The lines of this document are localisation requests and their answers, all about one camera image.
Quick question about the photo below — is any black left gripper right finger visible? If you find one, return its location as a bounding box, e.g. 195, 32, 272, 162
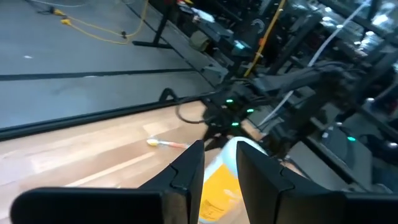
236, 141, 398, 224

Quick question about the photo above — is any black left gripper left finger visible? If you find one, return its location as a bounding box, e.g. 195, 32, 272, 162
11, 139, 205, 224

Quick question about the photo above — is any yellow disinfecting wipes canister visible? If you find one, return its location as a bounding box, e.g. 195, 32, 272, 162
198, 136, 271, 224

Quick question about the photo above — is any orange toothbrush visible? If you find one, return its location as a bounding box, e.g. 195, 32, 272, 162
146, 138, 190, 150

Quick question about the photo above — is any black stand base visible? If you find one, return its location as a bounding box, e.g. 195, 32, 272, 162
132, 0, 175, 50

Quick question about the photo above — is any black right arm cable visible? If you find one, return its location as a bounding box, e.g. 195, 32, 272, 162
175, 99, 209, 124

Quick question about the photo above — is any yellow cable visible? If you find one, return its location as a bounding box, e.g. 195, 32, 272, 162
29, 0, 150, 46
243, 0, 287, 78

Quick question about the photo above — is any white cable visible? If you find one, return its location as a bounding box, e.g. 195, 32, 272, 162
257, 0, 373, 127

